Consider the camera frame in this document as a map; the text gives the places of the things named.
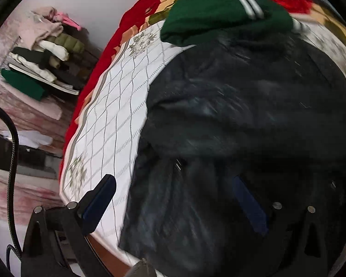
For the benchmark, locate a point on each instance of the green folded cloth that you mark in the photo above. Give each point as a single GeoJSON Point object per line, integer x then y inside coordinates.
{"type": "Point", "coordinates": [21, 85]}

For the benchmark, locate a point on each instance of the white quilted floral bed cover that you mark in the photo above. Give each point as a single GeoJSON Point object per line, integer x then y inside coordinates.
{"type": "Point", "coordinates": [115, 106]}

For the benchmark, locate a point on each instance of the dark low cabinet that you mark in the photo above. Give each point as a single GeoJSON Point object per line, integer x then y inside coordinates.
{"type": "Point", "coordinates": [20, 157]}

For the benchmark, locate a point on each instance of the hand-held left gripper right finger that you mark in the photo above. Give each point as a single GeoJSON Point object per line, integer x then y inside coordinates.
{"type": "Point", "coordinates": [249, 200]}

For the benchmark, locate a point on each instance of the red floral blanket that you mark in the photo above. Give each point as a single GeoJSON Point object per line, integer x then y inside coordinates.
{"type": "Point", "coordinates": [103, 54]}

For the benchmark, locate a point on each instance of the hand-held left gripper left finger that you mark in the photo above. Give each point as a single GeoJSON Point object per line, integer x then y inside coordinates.
{"type": "Point", "coordinates": [96, 200]}

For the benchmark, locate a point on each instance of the black jacket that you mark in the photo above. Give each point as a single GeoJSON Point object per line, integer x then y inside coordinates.
{"type": "Point", "coordinates": [233, 127]}

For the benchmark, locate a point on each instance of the green garment with striped trim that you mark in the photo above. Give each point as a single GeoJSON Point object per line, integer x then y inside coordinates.
{"type": "Point", "coordinates": [219, 8]}

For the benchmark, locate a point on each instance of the pile of folded clothes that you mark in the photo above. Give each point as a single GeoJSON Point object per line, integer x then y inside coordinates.
{"type": "Point", "coordinates": [46, 49]}

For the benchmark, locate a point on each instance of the white cloth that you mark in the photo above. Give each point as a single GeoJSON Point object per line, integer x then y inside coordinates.
{"type": "Point", "coordinates": [31, 138]}

